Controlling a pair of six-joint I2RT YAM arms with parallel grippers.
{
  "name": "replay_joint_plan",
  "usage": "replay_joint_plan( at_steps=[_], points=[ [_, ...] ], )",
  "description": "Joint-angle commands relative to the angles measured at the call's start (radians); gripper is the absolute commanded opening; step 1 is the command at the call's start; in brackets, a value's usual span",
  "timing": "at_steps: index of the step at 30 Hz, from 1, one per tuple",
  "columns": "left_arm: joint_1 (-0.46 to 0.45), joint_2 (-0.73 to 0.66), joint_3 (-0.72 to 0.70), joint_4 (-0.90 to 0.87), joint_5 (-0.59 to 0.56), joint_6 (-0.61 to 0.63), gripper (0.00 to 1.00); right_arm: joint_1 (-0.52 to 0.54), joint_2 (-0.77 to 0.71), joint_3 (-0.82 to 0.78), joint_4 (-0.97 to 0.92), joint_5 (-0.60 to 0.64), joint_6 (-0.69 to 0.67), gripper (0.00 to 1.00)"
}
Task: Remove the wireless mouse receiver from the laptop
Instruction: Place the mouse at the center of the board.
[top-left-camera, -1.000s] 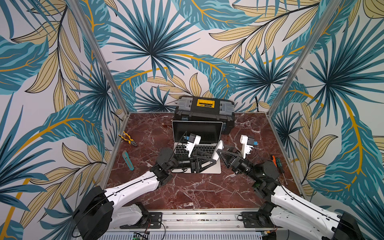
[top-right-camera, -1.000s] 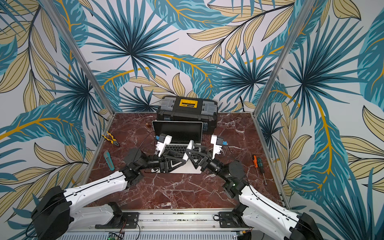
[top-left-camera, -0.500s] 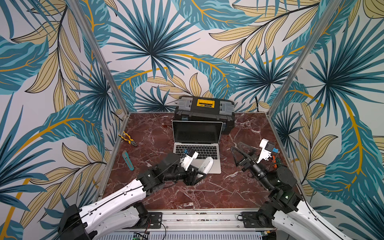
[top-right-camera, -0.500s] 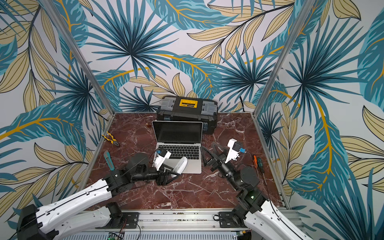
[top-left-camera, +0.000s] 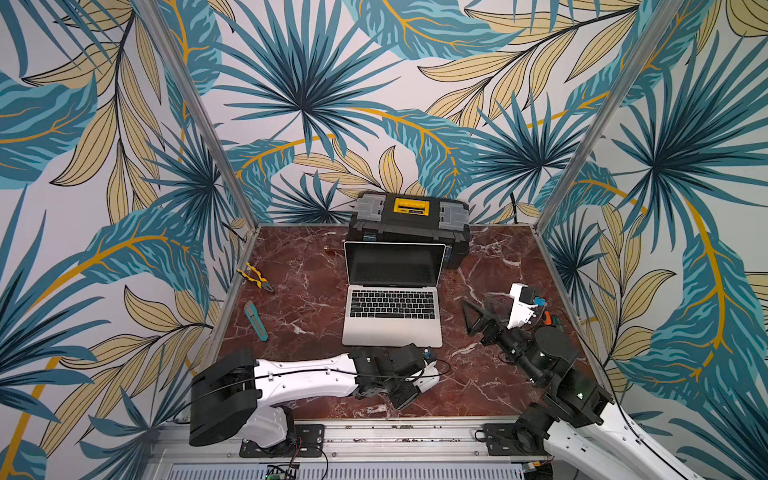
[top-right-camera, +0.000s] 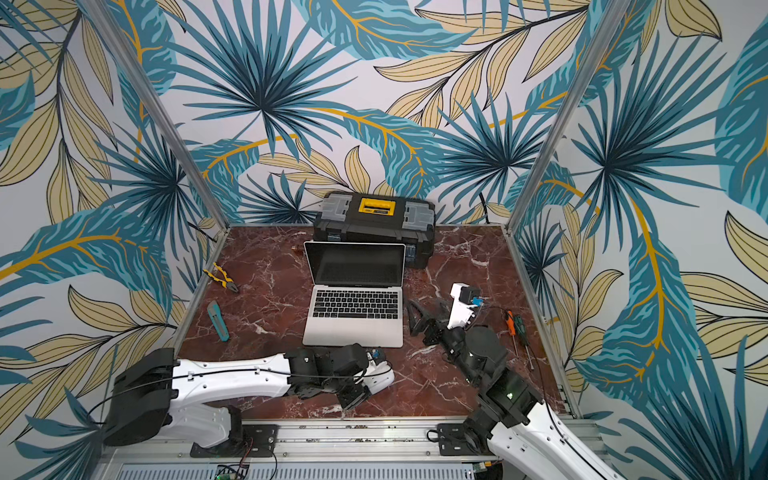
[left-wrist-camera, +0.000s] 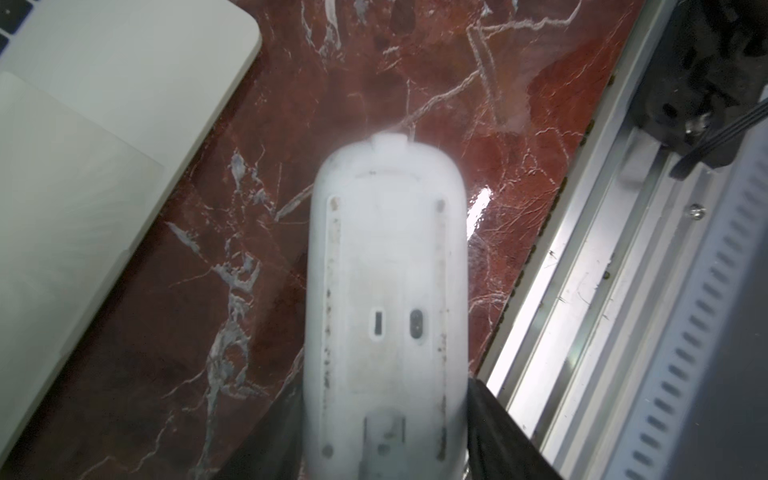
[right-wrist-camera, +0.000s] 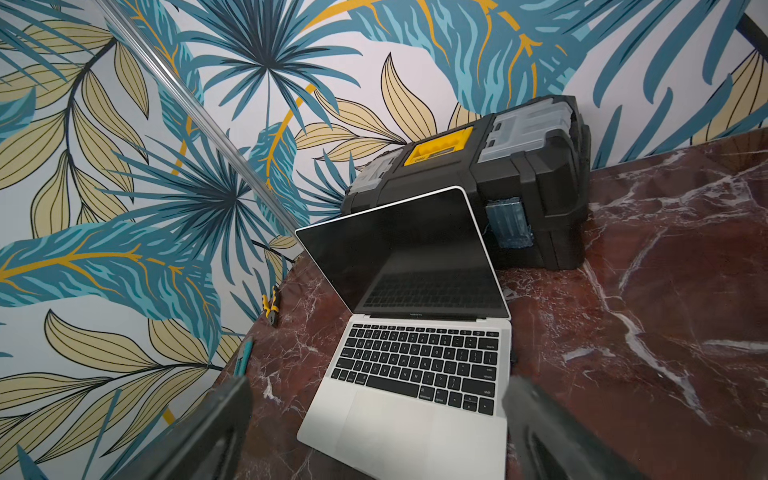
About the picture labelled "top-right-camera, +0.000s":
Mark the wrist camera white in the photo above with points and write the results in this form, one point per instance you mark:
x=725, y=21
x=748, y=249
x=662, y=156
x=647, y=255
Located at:
x=378, y=364
x=466, y=302

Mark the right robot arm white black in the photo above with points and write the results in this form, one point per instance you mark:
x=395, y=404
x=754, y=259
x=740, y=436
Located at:
x=512, y=422

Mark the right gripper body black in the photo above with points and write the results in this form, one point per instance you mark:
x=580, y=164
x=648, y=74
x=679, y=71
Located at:
x=435, y=327

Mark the orange handled screwdriver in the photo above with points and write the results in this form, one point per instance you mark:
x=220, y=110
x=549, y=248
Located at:
x=511, y=326

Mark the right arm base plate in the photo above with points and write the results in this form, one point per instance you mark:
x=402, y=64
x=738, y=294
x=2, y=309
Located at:
x=459, y=439

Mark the yellow handled pliers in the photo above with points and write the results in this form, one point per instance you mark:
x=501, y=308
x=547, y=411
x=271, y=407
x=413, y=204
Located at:
x=221, y=277

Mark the white wireless mouse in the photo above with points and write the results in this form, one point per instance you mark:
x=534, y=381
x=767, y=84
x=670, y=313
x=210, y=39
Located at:
x=378, y=377

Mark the green handled screwdriver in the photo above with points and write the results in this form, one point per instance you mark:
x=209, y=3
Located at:
x=522, y=336

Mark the silver laptop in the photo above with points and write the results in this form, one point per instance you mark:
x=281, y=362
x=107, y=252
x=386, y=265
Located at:
x=357, y=294

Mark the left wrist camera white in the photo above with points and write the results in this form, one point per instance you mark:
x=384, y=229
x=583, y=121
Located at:
x=378, y=364

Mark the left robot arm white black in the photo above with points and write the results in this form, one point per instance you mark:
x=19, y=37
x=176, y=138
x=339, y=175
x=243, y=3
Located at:
x=182, y=399

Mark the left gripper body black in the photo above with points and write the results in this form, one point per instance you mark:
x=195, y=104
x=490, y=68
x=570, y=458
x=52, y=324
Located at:
x=350, y=392

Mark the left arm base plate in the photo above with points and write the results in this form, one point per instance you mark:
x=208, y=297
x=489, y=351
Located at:
x=249, y=441

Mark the black toolbox yellow handle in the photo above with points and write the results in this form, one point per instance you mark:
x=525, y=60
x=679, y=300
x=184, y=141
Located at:
x=369, y=218

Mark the teal utility knife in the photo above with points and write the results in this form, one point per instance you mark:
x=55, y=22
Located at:
x=215, y=315

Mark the aluminium front rail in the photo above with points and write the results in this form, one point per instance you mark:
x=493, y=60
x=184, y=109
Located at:
x=397, y=448

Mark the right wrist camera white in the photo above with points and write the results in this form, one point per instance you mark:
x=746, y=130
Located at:
x=466, y=302

